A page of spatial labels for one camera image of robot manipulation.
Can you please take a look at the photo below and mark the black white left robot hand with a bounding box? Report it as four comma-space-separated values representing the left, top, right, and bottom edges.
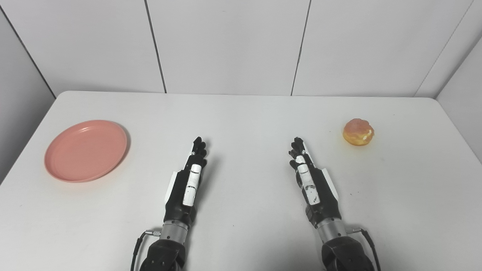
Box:
164, 136, 208, 226

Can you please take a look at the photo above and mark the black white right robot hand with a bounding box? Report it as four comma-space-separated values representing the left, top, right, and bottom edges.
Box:
289, 137, 342, 228

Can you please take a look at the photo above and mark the pink round plate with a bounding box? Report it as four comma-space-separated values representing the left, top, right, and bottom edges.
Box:
44, 120, 128, 183

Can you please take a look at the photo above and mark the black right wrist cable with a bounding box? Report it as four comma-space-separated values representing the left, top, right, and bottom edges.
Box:
348, 226, 381, 271

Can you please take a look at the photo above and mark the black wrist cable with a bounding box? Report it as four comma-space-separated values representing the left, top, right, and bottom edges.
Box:
348, 226, 381, 271
131, 230, 162, 271

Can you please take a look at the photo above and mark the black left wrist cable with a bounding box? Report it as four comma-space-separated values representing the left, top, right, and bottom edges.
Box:
131, 230, 162, 271

